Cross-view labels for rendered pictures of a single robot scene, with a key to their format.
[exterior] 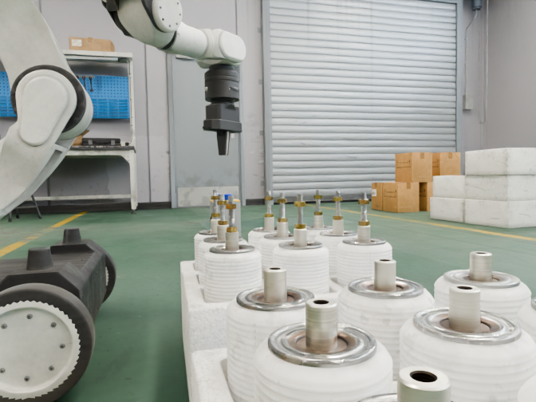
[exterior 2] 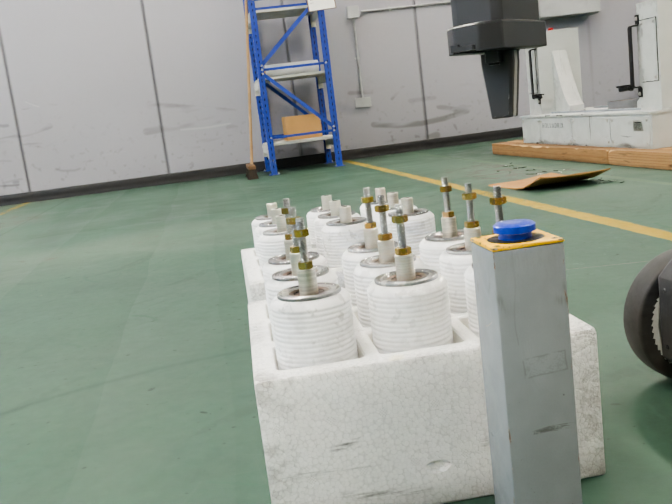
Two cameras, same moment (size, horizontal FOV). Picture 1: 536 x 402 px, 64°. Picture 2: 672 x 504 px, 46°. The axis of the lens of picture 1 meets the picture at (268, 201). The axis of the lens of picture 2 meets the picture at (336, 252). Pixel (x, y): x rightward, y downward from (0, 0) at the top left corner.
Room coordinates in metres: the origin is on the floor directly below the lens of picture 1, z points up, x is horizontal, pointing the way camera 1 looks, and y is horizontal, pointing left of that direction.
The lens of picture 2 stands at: (1.87, 0.03, 0.46)
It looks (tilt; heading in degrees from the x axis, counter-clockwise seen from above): 10 degrees down; 187
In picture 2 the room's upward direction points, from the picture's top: 7 degrees counter-clockwise
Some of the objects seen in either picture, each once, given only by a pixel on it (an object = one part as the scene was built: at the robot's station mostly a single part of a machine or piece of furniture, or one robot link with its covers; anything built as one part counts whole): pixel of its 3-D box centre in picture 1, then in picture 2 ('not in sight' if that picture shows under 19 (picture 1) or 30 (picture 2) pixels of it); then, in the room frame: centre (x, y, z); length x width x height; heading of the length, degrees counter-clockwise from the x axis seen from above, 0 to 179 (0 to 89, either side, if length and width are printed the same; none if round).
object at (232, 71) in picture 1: (222, 63); not in sight; (1.13, 0.11, 0.67); 0.11 x 0.11 x 0.11; 60
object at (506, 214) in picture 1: (506, 211); not in sight; (3.12, -1.73, 0.09); 0.39 x 0.39 x 0.18; 19
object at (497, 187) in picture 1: (506, 187); not in sight; (3.13, -1.74, 0.27); 0.39 x 0.39 x 0.18; 17
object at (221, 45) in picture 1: (216, 49); not in sight; (1.08, 0.12, 0.69); 0.13 x 0.09 x 0.07; 150
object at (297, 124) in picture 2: not in sight; (301, 126); (-4.94, -0.97, 0.36); 0.31 x 0.25 x 0.20; 105
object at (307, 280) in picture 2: (318, 222); (307, 282); (0.99, -0.12, 0.26); 0.02 x 0.02 x 0.03
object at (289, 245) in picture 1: (300, 246); (372, 247); (0.73, -0.05, 0.25); 0.08 x 0.08 x 0.01
